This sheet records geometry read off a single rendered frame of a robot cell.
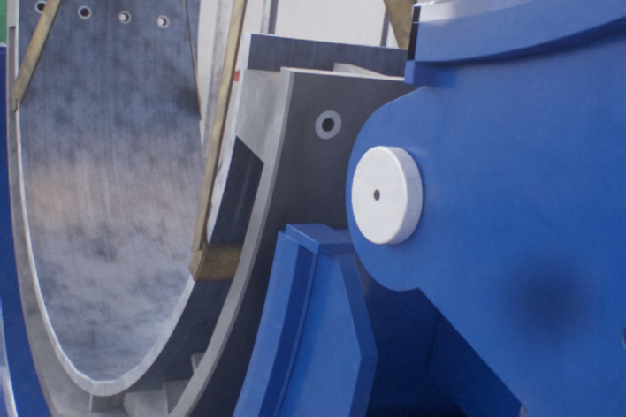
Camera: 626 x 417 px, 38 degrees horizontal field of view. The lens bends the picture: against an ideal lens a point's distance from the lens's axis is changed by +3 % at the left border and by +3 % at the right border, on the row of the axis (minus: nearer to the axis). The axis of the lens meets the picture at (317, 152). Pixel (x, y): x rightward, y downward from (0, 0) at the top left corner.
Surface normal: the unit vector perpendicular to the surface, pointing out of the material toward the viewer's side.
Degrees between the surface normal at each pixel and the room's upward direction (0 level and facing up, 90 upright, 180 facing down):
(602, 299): 90
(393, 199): 90
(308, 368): 90
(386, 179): 90
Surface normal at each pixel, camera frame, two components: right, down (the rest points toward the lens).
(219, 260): 0.37, 0.61
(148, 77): 0.48, -0.05
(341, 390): -0.87, -0.03
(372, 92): 0.46, 0.26
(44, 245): 0.37, -0.68
